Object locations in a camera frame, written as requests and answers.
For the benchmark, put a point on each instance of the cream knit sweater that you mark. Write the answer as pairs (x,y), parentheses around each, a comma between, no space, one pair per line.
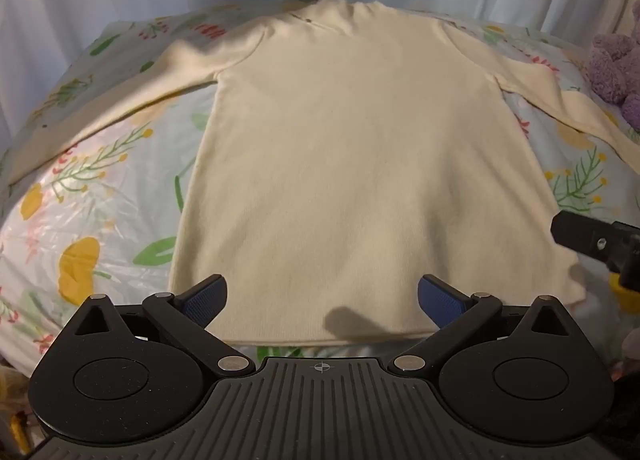
(365,165)

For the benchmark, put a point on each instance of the yellow object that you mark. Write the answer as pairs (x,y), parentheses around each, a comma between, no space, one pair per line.
(20,435)

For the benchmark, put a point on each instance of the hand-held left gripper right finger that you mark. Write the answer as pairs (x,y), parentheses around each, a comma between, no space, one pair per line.
(440,302)

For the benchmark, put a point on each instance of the purple teddy bear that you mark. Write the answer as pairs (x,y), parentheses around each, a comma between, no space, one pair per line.
(612,65)

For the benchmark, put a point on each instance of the floral printed bedsheet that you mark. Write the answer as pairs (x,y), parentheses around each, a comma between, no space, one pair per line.
(100,200)

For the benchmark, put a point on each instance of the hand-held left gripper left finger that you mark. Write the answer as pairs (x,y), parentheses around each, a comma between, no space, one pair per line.
(205,301)

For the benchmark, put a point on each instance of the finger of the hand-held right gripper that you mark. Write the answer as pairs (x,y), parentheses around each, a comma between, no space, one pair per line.
(585,235)

